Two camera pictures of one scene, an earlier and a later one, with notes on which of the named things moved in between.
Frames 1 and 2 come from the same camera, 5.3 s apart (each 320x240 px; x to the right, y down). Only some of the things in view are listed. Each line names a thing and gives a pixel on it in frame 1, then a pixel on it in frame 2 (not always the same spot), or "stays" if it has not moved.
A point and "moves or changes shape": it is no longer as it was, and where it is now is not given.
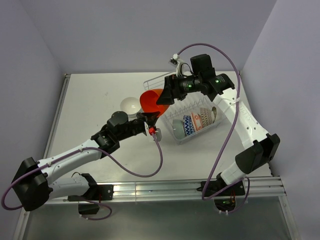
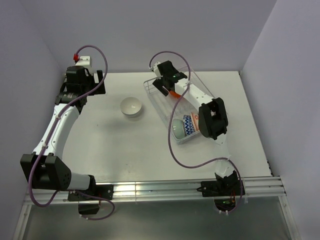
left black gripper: (150, 118) to (98, 88)
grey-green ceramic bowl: (178, 129) stays
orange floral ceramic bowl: (197, 121) stays
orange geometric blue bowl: (188, 125) stays
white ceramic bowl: (131, 105) stays
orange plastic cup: (148, 100) moves or changes shape
